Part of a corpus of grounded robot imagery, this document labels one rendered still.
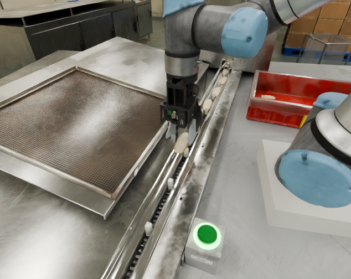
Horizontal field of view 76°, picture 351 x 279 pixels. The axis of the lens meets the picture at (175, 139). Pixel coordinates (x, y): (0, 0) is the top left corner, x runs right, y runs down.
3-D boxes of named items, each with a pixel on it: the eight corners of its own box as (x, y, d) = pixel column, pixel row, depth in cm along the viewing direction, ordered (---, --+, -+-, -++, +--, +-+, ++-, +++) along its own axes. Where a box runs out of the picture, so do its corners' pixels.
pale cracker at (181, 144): (184, 155, 61) (184, 151, 60) (170, 152, 62) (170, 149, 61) (194, 134, 68) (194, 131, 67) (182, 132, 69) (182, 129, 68)
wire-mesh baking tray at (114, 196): (114, 201, 53) (114, 197, 52) (-48, 130, 61) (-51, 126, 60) (181, 104, 90) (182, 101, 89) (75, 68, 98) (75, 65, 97)
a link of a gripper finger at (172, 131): (159, 148, 62) (163, 121, 56) (167, 136, 66) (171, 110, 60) (170, 152, 61) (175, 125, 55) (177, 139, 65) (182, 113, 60)
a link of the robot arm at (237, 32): (280, 3, 39) (224, -2, 44) (255, 12, 32) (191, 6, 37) (269, 50, 43) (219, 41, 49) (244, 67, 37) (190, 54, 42)
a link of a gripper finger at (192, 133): (183, 155, 60) (178, 126, 55) (189, 142, 64) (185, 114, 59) (194, 156, 59) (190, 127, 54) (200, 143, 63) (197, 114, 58)
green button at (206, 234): (214, 249, 43) (215, 246, 42) (194, 243, 44) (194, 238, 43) (218, 231, 46) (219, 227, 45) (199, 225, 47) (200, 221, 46)
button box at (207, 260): (215, 285, 48) (221, 262, 41) (179, 272, 50) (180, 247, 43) (222, 249, 54) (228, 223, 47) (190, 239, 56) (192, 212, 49)
